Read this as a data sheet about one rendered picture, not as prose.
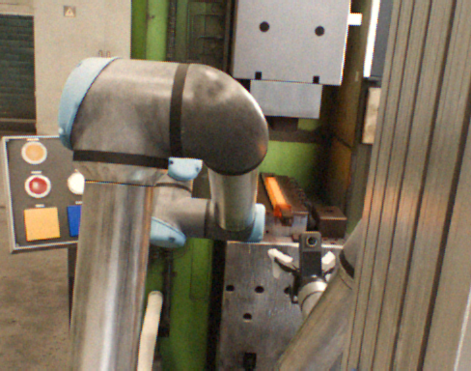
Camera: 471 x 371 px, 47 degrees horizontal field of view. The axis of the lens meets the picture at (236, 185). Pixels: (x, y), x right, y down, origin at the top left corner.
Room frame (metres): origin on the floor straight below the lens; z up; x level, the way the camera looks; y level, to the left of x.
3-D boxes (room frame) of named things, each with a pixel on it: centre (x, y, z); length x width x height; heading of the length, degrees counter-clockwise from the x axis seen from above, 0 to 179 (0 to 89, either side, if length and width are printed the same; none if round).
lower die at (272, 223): (1.72, -0.10, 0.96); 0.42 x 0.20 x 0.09; 4
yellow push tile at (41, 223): (1.23, 0.46, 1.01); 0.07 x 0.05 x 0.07; 119
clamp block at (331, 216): (1.59, -0.29, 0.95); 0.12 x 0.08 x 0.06; 4
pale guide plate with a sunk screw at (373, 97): (1.67, -0.42, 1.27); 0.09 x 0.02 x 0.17; 94
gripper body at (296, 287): (1.07, -0.17, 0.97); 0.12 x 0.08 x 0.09; 4
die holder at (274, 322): (1.74, -0.15, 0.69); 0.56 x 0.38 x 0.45; 4
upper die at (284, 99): (1.72, -0.10, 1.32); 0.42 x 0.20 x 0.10; 4
